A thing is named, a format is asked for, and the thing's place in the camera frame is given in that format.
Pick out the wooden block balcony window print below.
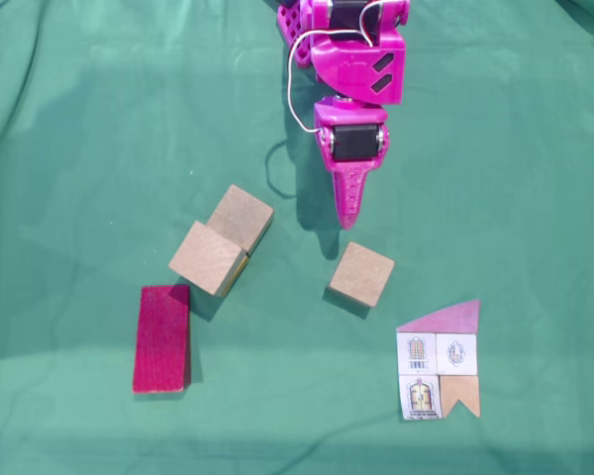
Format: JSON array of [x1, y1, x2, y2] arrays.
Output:
[[326, 241, 396, 309]]

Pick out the paper house picture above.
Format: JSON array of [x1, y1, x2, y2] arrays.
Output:
[[395, 299, 482, 423]]

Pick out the wooden block door print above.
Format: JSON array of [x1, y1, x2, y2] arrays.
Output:
[[205, 184, 275, 253]]

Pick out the wooden block oval window print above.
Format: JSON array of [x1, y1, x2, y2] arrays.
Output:
[[167, 220, 248, 297]]

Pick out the red wooden wedge block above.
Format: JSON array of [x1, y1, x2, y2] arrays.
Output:
[[132, 284, 193, 395]]

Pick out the green cloth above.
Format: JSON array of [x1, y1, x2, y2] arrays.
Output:
[[0, 0, 594, 475]]

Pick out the gripper motor servo cable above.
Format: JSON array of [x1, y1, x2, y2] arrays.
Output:
[[285, 27, 377, 136]]

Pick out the wrist motor servo cable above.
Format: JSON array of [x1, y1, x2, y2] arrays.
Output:
[[355, 0, 381, 48]]

